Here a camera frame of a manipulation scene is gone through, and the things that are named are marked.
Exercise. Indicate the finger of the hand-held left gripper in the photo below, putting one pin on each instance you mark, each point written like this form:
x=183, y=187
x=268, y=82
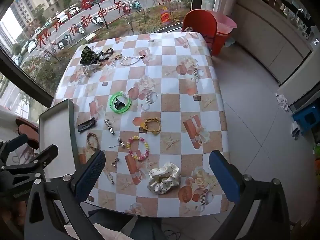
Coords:
x=37, y=156
x=16, y=141

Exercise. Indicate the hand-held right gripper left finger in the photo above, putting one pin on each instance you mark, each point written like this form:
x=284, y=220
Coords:
x=92, y=176

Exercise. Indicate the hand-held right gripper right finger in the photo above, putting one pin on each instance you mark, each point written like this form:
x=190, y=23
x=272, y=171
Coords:
x=225, y=177

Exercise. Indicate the grey shallow box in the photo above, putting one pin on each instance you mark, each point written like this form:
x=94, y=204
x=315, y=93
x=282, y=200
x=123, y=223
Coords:
x=56, y=135

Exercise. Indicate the silver pearl drop earring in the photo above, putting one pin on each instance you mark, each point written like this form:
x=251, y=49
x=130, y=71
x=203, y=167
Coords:
x=121, y=143

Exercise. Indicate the black hair claw clip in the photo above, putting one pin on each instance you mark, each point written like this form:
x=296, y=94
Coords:
x=86, y=127

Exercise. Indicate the silver rhinestone hair clip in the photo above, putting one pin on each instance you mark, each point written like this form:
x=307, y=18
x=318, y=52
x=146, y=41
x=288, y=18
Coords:
x=109, y=126

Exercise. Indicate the white polka dot scrunchie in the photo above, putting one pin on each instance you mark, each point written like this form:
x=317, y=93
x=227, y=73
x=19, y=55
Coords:
x=170, y=172

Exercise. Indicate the light brown slipper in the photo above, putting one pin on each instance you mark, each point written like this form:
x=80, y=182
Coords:
x=31, y=136

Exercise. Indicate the small silver earring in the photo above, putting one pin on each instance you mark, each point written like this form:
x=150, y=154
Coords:
x=115, y=161

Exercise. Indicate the green plastic bangle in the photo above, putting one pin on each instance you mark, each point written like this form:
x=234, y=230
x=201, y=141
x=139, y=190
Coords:
x=110, y=103

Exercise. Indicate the small black hair clip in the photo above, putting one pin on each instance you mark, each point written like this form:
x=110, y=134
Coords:
x=117, y=103

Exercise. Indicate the white slippers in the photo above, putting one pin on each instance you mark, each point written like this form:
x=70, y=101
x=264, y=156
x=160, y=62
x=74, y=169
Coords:
x=295, y=130

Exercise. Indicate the small clear silver clip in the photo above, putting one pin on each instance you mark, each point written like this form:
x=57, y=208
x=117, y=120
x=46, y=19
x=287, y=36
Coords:
x=124, y=95

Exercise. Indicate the checkered printed tablecloth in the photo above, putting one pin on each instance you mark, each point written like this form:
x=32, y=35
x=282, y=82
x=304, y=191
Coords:
x=175, y=100

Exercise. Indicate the white crumpled cloth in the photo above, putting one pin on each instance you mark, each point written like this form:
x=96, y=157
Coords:
x=282, y=101

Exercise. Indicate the blue plastic stool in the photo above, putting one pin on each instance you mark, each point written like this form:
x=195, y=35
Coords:
x=307, y=120

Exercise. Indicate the beige bow hair clip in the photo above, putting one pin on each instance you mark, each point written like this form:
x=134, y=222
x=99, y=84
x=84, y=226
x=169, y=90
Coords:
x=91, y=67

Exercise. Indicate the green black patterned scrunchie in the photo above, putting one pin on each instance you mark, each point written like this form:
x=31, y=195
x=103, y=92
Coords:
x=87, y=55

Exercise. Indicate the small dark hair clip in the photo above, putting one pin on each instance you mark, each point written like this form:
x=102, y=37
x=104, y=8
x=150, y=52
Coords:
x=143, y=53

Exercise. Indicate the red plastic bucket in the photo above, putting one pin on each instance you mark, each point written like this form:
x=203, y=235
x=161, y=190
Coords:
x=220, y=43

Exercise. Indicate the white cabinet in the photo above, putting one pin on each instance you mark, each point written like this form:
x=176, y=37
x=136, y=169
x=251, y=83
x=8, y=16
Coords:
x=275, y=42

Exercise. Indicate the pink plastic basin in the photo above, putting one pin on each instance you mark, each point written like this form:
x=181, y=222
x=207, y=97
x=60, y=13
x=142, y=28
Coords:
x=226, y=25

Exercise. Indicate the red plastic chair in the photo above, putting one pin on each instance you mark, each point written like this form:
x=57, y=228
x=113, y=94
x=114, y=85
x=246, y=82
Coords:
x=200, y=22

